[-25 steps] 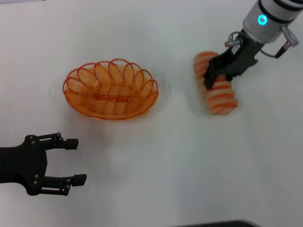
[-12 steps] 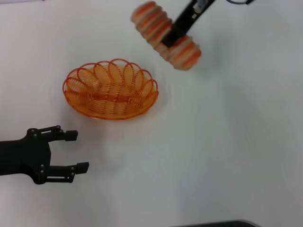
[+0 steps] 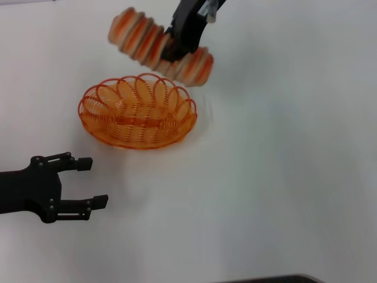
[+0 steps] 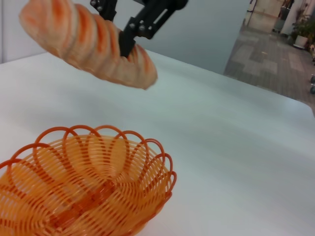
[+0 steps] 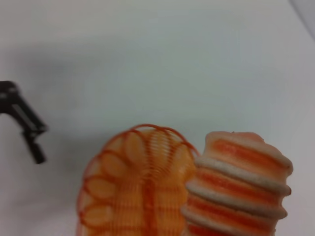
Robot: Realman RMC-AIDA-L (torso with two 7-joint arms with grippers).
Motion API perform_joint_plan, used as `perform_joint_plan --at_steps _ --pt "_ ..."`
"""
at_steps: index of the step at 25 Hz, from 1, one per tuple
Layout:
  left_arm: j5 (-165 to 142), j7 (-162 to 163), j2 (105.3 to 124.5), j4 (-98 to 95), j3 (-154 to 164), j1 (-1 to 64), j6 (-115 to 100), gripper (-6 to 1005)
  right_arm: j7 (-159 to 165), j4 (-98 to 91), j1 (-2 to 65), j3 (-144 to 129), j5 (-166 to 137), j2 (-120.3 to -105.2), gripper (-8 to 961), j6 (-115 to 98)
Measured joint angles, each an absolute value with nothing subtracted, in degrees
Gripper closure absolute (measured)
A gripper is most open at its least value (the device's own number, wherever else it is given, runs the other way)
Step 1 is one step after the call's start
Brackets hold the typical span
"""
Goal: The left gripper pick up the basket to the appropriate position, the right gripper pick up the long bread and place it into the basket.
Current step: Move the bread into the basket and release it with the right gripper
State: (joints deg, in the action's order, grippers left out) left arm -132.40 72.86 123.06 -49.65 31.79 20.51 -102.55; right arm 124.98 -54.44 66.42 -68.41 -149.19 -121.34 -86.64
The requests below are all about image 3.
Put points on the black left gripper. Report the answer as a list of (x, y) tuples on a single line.
[(32, 188)]

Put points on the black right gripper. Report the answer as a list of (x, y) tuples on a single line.
[(188, 26)]

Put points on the orange cream ridged bread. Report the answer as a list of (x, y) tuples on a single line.
[(144, 38)]

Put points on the dark rounded robot base edge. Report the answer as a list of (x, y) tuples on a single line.
[(279, 280)]

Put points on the grey wrist connector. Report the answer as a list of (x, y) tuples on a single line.
[(211, 16)]

